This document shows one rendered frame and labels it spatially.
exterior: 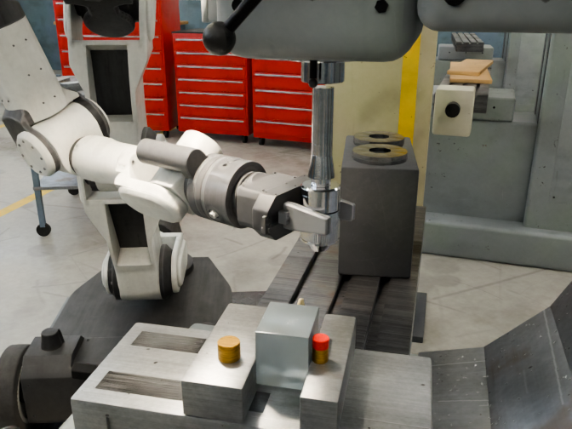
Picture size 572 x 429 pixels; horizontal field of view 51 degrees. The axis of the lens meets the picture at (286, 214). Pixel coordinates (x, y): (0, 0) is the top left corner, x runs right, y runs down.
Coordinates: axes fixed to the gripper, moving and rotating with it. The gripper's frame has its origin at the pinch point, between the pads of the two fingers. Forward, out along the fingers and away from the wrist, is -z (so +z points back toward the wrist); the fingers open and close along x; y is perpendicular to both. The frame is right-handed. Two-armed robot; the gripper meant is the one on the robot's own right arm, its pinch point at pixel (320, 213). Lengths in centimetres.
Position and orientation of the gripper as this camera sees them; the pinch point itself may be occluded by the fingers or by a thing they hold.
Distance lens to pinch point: 70.7
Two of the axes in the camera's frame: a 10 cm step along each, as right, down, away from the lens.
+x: 5.9, -2.9, 7.5
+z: -8.1, -2.1, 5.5
